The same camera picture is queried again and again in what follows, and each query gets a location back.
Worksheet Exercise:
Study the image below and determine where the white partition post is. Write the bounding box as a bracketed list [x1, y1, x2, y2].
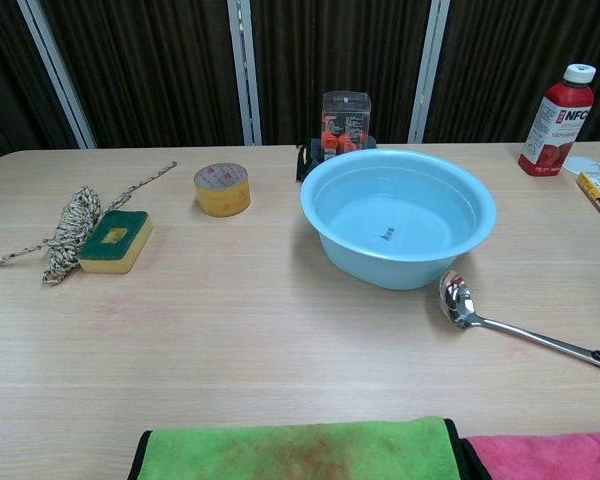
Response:
[227, 0, 264, 146]
[407, 0, 451, 145]
[17, 0, 99, 150]

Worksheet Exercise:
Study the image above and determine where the speckled rope bundle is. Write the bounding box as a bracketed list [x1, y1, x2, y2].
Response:
[0, 161, 178, 287]

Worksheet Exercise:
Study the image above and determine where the white round lid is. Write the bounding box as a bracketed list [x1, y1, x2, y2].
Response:
[563, 155, 600, 176]

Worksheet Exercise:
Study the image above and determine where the yellowish adhesive tape roll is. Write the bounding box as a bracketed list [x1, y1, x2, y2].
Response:
[193, 162, 252, 218]

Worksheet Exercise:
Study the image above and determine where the red juice bottle white cap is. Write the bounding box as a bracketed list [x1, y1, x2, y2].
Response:
[517, 63, 597, 177]

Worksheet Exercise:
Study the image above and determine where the pink microfibre cloth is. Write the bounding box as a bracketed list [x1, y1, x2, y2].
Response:
[459, 432, 600, 480]

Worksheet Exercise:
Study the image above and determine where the light blue plastic basin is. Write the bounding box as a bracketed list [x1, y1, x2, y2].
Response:
[299, 148, 497, 291]

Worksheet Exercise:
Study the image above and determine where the yellow sponge with green pad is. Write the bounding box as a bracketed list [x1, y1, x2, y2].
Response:
[78, 209, 155, 275]

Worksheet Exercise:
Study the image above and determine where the metal ladle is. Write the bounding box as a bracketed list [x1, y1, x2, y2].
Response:
[438, 268, 600, 375]

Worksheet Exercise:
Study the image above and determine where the green microfibre cloth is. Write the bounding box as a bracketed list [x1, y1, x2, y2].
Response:
[127, 416, 465, 480]

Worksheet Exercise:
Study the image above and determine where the clear box with orange pieces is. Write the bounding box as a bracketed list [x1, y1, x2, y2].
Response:
[321, 90, 372, 162]

